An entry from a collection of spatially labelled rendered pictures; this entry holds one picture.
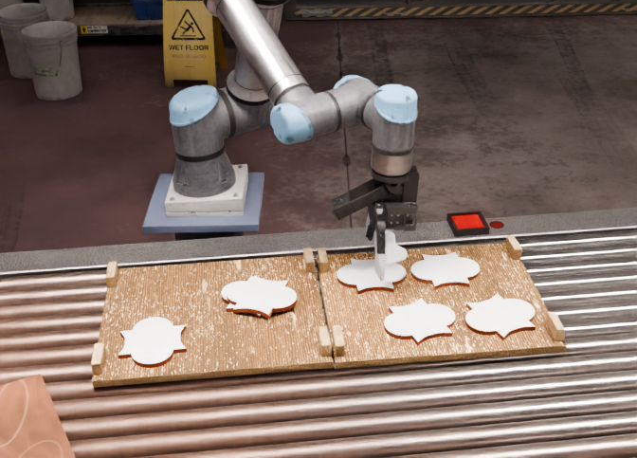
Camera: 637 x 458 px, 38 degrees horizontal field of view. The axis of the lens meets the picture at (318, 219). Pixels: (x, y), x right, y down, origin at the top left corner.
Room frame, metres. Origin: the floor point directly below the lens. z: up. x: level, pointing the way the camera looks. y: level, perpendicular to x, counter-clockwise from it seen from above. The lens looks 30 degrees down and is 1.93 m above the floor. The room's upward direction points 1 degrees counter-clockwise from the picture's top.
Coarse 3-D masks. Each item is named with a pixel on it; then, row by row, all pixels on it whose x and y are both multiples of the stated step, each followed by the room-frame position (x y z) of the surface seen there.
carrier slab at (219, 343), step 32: (128, 288) 1.49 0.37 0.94; (160, 288) 1.48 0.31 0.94; (192, 288) 1.48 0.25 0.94; (128, 320) 1.38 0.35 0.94; (192, 320) 1.38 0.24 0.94; (224, 320) 1.38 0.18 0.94; (256, 320) 1.38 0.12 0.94; (288, 320) 1.37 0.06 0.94; (320, 320) 1.37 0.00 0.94; (192, 352) 1.28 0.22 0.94; (224, 352) 1.28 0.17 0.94; (256, 352) 1.28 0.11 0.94; (288, 352) 1.28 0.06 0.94; (96, 384) 1.21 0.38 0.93; (128, 384) 1.22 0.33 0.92
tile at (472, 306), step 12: (492, 300) 1.41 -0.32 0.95; (504, 300) 1.41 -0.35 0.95; (516, 300) 1.41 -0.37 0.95; (468, 312) 1.37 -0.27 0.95; (480, 312) 1.37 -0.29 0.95; (492, 312) 1.37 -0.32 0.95; (504, 312) 1.37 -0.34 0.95; (516, 312) 1.37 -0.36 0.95; (528, 312) 1.37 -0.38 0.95; (468, 324) 1.34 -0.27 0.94; (480, 324) 1.34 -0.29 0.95; (492, 324) 1.33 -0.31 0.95; (504, 324) 1.33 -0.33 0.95; (516, 324) 1.33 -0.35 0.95; (528, 324) 1.33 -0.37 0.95; (504, 336) 1.30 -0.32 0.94
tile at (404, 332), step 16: (416, 304) 1.40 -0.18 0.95; (432, 304) 1.40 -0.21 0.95; (400, 320) 1.35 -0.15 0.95; (416, 320) 1.35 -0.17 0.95; (432, 320) 1.35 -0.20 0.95; (448, 320) 1.35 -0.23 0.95; (400, 336) 1.31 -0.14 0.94; (416, 336) 1.31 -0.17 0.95; (432, 336) 1.31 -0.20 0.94; (448, 336) 1.31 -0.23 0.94
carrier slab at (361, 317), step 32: (352, 256) 1.59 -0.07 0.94; (416, 256) 1.58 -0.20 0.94; (480, 256) 1.58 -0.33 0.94; (352, 288) 1.47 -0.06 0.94; (416, 288) 1.47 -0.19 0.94; (448, 288) 1.47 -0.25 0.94; (480, 288) 1.46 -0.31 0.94; (512, 288) 1.46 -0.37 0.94; (352, 320) 1.37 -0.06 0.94; (384, 320) 1.37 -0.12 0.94; (544, 320) 1.36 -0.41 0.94; (352, 352) 1.28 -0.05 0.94; (384, 352) 1.27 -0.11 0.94; (416, 352) 1.27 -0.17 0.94; (448, 352) 1.27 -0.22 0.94; (480, 352) 1.27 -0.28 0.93; (512, 352) 1.28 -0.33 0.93; (544, 352) 1.28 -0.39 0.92
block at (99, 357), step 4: (96, 344) 1.28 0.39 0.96; (100, 344) 1.28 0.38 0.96; (96, 348) 1.26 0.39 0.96; (100, 348) 1.26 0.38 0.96; (104, 348) 1.28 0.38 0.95; (96, 352) 1.25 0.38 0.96; (100, 352) 1.25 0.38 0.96; (104, 352) 1.27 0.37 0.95; (96, 356) 1.24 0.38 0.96; (100, 356) 1.24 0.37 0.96; (104, 356) 1.26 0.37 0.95; (92, 360) 1.23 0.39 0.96; (96, 360) 1.23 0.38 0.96; (100, 360) 1.23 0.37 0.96; (104, 360) 1.26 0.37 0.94; (92, 364) 1.22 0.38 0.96; (96, 364) 1.22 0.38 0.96; (100, 364) 1.23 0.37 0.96; (92, 368) 1.22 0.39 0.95; (96, 368) 1.22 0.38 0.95; (100, 368) 1.23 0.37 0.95; (96, 372) 1.22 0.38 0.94; (100, 372) 1.23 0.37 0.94
